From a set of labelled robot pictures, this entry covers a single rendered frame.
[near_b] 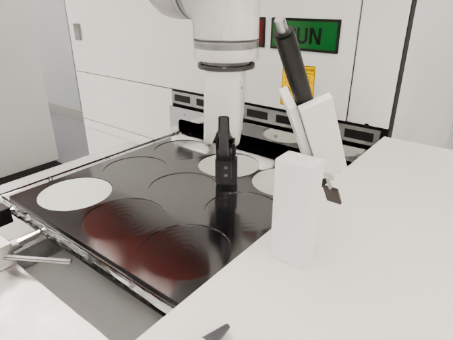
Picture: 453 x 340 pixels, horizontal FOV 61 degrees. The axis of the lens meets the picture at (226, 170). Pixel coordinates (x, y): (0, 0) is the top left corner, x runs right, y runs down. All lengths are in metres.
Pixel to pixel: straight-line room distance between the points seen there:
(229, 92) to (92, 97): 0.66
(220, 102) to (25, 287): 0.30
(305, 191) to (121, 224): 0.28
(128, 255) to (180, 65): 0.48
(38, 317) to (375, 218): 0.33
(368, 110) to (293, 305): 0.40
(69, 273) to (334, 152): 0.39
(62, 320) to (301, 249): 0.23
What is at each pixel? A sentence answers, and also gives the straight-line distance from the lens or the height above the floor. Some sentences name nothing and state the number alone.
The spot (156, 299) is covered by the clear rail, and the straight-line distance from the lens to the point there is 0.37.
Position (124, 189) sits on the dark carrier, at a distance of 0.57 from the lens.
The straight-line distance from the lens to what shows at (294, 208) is 0.28.
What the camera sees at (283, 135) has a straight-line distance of 0.67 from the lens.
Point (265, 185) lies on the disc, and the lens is 0.57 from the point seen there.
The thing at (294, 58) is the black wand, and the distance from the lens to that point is 0.23.
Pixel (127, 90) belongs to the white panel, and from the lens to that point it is 0.96.
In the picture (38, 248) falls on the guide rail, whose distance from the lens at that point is 0.59.
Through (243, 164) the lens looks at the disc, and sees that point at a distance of 0.63.
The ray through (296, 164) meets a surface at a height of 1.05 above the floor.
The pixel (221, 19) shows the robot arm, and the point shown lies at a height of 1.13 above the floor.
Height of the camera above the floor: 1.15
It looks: 24 degrees down
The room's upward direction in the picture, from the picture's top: straight up
